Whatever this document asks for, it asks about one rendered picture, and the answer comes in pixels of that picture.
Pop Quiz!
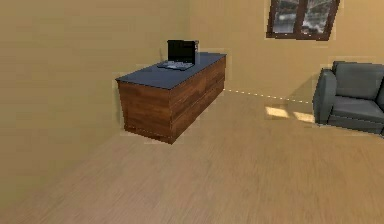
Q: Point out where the brown wooden cabinet dark top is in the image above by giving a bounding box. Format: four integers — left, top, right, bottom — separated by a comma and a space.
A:
115, 52, 228, 145

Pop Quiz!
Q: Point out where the grey upholstered armchair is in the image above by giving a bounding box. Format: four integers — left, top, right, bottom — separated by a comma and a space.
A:
312, 60, 384, 136

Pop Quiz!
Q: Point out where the dark brown framed window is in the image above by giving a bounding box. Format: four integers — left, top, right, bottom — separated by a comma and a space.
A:
265, 0, 341, 42

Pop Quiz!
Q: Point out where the black open laptop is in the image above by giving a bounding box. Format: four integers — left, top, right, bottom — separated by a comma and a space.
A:
156, 39, 198, 72

